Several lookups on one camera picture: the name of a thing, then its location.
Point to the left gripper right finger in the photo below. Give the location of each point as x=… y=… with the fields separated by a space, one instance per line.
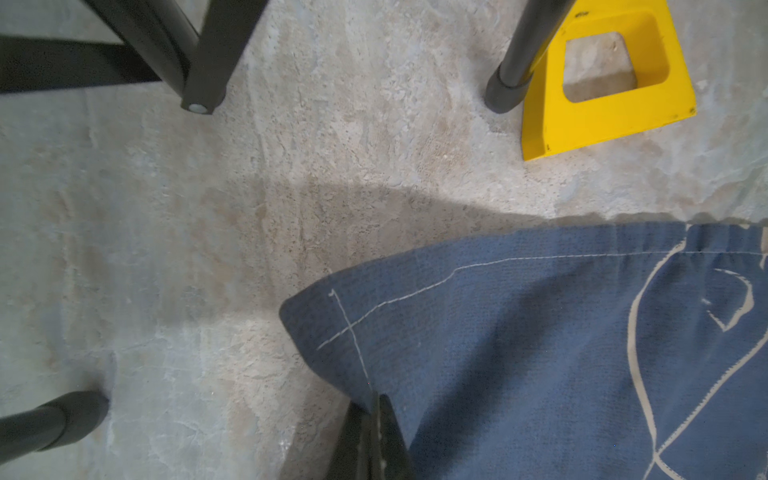
x=391 y=459

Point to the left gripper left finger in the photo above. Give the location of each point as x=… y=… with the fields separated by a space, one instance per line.
x=351 y=459

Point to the blue patterned pillowcase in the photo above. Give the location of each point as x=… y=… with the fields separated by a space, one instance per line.
x=634 y=351

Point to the yellow triangular plastic block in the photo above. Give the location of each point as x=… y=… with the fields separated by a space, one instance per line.
x=664 y=94

